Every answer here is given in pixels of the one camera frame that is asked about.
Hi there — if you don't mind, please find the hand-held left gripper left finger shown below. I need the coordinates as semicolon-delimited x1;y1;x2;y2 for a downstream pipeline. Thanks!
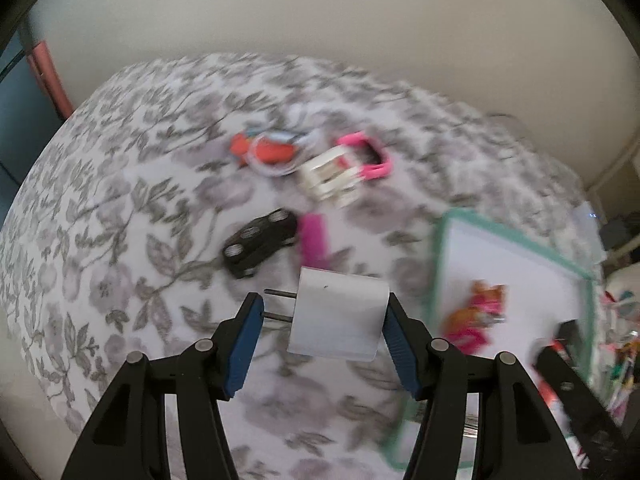
60;292;266;480

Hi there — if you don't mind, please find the pink helmet puppy toy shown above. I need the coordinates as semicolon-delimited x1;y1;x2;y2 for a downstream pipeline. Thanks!
442;310;493;357

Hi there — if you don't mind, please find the white bedside shelf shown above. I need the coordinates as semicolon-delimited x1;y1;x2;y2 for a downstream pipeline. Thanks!
585;130;640;211

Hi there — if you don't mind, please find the dark blue cabinet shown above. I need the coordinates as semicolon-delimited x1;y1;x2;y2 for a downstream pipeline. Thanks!
0;27;68;186

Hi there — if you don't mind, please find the red white tube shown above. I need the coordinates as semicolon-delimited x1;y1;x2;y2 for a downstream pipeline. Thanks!
542;380;568;427

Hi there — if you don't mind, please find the teal white box lid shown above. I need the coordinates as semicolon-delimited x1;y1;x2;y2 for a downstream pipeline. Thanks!
380;208;599;472

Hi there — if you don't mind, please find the white charger plug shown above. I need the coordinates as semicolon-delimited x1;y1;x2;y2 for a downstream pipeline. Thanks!
263;267;391;362

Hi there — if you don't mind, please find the black toy car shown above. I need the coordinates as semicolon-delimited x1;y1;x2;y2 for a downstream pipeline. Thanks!
222;208;300;280

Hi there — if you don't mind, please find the pink watch band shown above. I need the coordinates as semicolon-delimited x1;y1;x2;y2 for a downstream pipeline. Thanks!
336;131;394;182

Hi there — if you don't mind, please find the orange carrot knife toy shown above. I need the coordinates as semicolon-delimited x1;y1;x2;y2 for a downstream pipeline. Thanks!
230;130;301;167

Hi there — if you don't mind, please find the black power adapter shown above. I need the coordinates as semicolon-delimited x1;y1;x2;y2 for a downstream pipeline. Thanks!
600;217;640;263

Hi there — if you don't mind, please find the magenta plastic comb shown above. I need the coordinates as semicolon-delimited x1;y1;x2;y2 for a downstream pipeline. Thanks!
300;213;331;269

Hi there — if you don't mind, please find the white hair claw clip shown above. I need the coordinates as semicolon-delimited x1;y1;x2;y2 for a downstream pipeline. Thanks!
300;146;362;209

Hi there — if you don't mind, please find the pink rolled mat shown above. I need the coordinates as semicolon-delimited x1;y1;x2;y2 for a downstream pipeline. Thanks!
25;40;76;121

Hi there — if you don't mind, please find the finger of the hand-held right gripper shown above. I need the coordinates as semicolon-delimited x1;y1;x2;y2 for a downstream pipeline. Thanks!
532;345;640;480

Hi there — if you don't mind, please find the white power strip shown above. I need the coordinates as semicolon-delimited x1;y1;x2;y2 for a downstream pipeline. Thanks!
575;202;607;233

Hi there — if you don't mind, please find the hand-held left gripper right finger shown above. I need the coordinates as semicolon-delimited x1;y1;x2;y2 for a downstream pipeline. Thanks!
382;292;581;480

